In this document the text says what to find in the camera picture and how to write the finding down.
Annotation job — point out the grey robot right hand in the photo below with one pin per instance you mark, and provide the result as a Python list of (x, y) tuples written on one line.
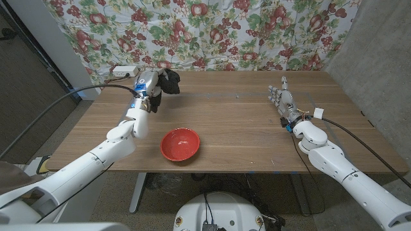
[(287, 104)]

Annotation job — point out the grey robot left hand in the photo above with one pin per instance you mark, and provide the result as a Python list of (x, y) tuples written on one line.
[(147, 81)]

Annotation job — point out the black shorts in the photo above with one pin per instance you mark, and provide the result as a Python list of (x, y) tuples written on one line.
[(170, 83)]

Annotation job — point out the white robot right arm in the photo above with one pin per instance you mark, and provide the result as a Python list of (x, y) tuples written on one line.
[(330, 158)]

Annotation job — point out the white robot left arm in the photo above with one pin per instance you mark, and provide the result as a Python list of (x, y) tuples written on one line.
[(118, 144)]

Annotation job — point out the red bowl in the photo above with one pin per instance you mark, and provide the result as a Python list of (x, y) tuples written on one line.
[(180, 144)]

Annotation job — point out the white power strip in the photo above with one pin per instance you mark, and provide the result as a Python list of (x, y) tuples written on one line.
[(125, 71)]

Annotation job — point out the blue tape piece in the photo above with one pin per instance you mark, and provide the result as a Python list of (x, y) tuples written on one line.
[(78, 93)]

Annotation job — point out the floral fruit print backdrop cloth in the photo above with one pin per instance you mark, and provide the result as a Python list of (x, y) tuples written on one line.
[(205, 32)]

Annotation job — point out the grey table leg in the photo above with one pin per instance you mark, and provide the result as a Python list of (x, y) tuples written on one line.
[(138, 192), (301, 195)]

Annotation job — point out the clear plastic bag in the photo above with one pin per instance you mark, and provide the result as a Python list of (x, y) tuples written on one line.
[(167, 184)]

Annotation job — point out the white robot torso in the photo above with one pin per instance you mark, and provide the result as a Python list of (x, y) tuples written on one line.
[(221, 211)]

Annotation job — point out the yellow and black tool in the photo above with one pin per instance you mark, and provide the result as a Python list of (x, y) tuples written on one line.
[(43, 164)]

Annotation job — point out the person in brown clothing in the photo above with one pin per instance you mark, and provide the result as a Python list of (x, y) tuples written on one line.
[(16, 178)]

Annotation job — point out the white robot head rim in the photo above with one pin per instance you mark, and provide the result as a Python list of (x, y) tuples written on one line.
[(64, 227)]

